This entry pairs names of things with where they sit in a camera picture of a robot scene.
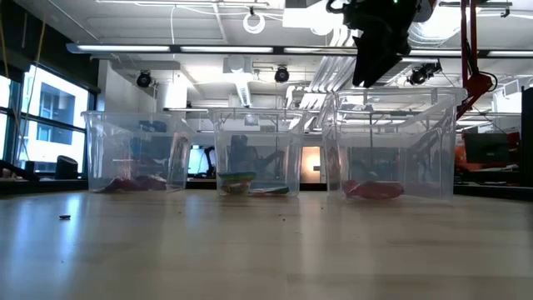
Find window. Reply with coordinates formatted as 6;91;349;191
0;64;91;174

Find black chair back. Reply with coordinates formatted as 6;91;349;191
54;154;80;182

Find white ceiling unit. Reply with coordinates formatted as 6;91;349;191
282;0;347;31

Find long ceiling light strip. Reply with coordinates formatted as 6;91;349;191
66;42;533;58

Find white cable coil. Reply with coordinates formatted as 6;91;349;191
242;12;267;36

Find lit computer screen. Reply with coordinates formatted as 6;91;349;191
187;145;218;177

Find black pillar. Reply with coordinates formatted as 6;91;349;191
520;86;533;187

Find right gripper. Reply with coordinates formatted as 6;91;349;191
341;0;420;89

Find red candy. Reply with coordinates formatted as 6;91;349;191
371;180;406;200
341;179;378;201

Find white ceiling pipes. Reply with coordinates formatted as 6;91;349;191
286;24;359;112

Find yellow candy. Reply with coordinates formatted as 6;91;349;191
220;181;252;196

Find black ceiling spotlight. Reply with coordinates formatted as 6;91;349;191
136;70;153;89
273;66;291;84

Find teal candy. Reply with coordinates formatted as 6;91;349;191
217;171;258;183
248;184;291;198

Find silver air duct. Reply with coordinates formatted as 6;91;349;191
406;18;463;76

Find red desk lamp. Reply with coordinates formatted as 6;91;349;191
416;0;499;123

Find clear plastic bin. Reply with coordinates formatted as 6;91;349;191
81;109;196;194
321;86;468;203
210;107;308;198

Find dark computer monitor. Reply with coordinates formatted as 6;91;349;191
463;132;511;166

